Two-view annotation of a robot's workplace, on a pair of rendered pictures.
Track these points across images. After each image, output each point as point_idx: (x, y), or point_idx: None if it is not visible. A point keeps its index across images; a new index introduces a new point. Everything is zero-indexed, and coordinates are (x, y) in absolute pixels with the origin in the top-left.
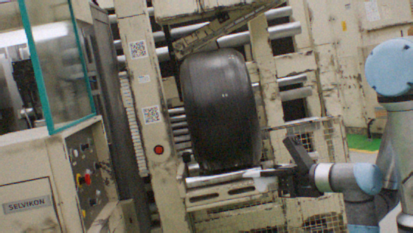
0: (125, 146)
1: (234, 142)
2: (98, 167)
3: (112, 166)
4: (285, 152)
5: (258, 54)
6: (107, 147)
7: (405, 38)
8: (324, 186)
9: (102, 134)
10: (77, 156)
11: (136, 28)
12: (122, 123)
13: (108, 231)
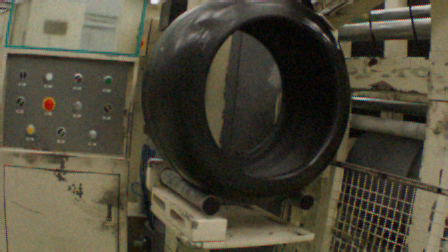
0: (248, 125)
1: (156, 131)
2: (105, 110)
3: (130, 118)
4: (422, 234)
5: (434, 47)
6: (131, 94)
7: None
8: None
9: (132, 79)
10: (61, 83)
11: None
12: (262, 97)
13: (57, 164)
